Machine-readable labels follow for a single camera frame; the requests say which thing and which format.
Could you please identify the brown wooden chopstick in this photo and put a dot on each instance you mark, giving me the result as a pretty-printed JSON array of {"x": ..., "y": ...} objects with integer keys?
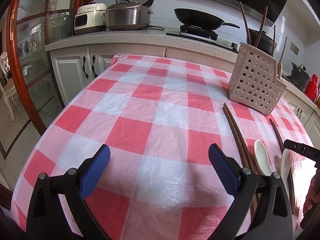
[
  {"x": 273, "y": 40},
  {"x": 283, "y": 51},
  {"x": 262, "y": 26},
  {"x": 236, "y": 132},
  {"x": 232, "y": 132},
  {"x": 275, "y": 130},
  {"x": 246, "y": 23},
  {"x": 278, "y": 130}
]

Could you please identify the red thermos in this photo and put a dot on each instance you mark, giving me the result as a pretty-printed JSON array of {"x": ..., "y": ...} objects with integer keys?
[{"x": 311, "y": 87}]

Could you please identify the silver pressure cooker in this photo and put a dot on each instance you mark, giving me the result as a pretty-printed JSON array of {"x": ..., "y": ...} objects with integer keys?
[{"x": 127, "y": 17}]

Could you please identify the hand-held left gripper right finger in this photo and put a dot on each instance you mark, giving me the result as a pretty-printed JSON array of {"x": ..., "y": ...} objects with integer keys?
[{"x": 223, "y": 170}]

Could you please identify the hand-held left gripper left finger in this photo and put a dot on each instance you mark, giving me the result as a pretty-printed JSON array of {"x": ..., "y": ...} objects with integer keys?
[{"x": 96, "y": 170}]

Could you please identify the grey stockpot with lid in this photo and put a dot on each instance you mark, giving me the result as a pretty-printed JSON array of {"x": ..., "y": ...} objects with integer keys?
[{"x": 300, "y": 77}]

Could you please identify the white perforated utensil basket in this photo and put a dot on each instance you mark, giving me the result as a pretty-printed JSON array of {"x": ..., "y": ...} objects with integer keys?
[{"x": 250, "y": 85}]

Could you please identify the metal wall switch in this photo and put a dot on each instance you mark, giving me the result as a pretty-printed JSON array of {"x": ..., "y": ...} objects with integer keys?
[{"x": 294, "y": 48}]

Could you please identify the black glass gas cooktop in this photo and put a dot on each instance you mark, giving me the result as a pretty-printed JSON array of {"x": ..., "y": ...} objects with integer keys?
[{"x": 197, "y": 33}]

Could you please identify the black lidded pot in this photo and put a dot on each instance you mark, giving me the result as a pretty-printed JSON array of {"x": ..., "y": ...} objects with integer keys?
[{"x": 266, "y": 43}]

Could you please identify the wooden framed glass door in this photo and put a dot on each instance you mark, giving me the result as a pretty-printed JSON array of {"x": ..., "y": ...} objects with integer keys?
[{"x": 12, "y": 42}]

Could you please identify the person's right hand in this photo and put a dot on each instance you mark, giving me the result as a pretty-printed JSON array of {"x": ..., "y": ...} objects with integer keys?
[{"x": 311, "y": 192}]

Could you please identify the white countertop cooker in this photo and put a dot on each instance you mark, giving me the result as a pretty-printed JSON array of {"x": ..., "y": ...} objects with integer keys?
[{"x": 90, "y": 17}]

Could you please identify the black wok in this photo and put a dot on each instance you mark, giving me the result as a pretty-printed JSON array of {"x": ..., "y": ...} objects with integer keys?
[{"x": 197, "y": 17}]

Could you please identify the white ceramic spoon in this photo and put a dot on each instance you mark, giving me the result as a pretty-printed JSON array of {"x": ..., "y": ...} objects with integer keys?
[
  {"x": 262, "y": 155},
  {"x": 285, "y": 162}
]

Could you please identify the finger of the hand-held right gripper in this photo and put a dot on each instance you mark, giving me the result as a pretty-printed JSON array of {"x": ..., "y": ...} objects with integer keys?
[{"x": 302, "y": 151}]

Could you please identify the red white checked tablecloth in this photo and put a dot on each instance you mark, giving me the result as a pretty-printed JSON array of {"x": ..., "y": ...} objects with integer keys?
[{"x": 140, "y": 105}]

